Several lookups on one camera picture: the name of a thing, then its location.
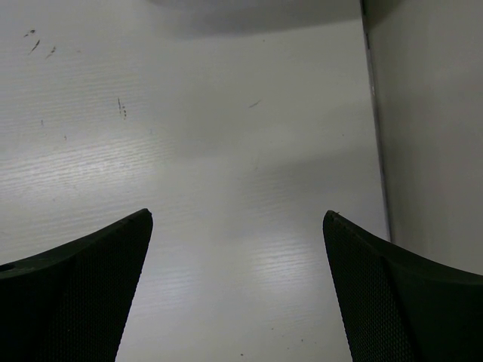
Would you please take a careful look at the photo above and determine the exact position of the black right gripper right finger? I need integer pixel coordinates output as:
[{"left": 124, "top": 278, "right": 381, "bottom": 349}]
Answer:
[{"left": 322, "top": 210, "right": 482, "bottom": 361}]

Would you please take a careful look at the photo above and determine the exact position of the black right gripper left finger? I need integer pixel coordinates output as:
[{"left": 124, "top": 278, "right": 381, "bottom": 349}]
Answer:
[{"left": 1, "top": 209, "right": 153, "bottom": 361}]

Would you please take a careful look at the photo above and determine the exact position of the grey metal table rail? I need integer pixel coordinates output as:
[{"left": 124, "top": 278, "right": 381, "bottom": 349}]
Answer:
[{"left": 360, "top": 0, "right": 393, "bottom": 243}]

